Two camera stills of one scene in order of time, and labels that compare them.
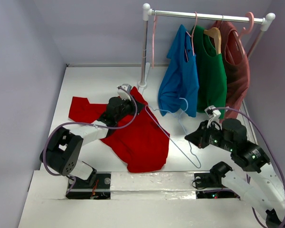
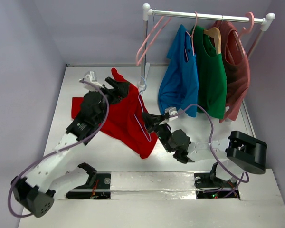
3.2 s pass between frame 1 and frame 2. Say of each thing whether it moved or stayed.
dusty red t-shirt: stayed
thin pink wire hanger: stayed
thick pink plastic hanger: stayed
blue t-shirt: stayed
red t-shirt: moved
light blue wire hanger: moved
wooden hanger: stayed
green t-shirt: stayed
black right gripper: moved
